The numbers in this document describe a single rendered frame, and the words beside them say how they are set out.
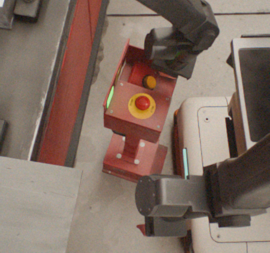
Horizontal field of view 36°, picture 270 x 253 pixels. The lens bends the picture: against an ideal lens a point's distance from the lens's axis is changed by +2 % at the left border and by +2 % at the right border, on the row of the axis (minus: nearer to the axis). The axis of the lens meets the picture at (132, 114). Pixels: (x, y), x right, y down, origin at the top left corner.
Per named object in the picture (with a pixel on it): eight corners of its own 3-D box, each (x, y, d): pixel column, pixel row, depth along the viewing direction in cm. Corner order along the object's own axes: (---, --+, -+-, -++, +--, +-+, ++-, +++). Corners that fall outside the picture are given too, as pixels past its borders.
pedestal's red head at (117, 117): (156, 144, 117) (164, 125, 100) (103, 127, 117) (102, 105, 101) (175, 84, 123) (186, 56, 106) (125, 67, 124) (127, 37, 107)
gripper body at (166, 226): (148, 237, 68) (174, 234, 62) (145, 175, 72) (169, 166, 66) (180, 237, 71) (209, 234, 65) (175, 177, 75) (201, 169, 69)
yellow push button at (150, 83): (149, 92, 118) (154, 91, 116) (140, 86, 116) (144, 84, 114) (153, 80, 119) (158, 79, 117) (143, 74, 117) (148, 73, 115)
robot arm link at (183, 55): (209, 52, 90) (205, 28, 91) (180, 52, 88) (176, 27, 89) (195, 64, 96) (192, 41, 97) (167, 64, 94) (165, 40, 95)
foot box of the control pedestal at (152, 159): (156, 190, 178) (159, 185, 167) (101, 171, 180) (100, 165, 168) (169, 147, 185) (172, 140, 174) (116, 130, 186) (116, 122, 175)
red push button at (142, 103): (146, 115, 107) (147, 111, 104) (132, 111, 107) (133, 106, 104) (151, 102, 109) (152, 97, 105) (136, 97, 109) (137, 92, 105)
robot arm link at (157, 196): (257, 225, 55) (248, 161, 58) (187, 224, 50) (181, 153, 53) (199, 231, 65) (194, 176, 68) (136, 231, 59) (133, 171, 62)
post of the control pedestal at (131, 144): (134, 158, 170) (146, 116, 119) (122, 154, 171) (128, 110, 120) (138, 146, 172) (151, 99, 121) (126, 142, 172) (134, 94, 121)
